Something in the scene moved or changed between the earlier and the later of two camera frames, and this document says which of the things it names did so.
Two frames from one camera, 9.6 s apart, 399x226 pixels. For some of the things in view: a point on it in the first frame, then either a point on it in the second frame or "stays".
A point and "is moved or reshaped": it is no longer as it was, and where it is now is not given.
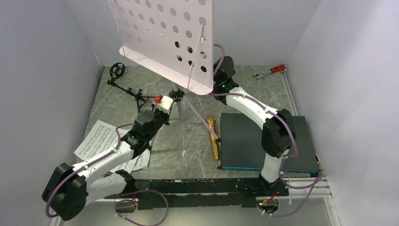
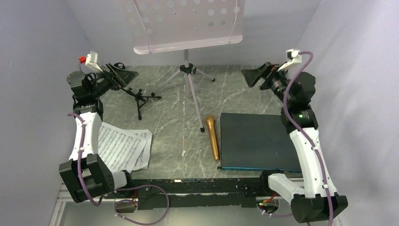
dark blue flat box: x=241 y=148 stays
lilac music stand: x=171 y=39 is moved or reshaped
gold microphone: x=211 y=119 stays
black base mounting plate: x=193 y=193 stays
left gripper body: x=160 y=117 to x=104 y=83
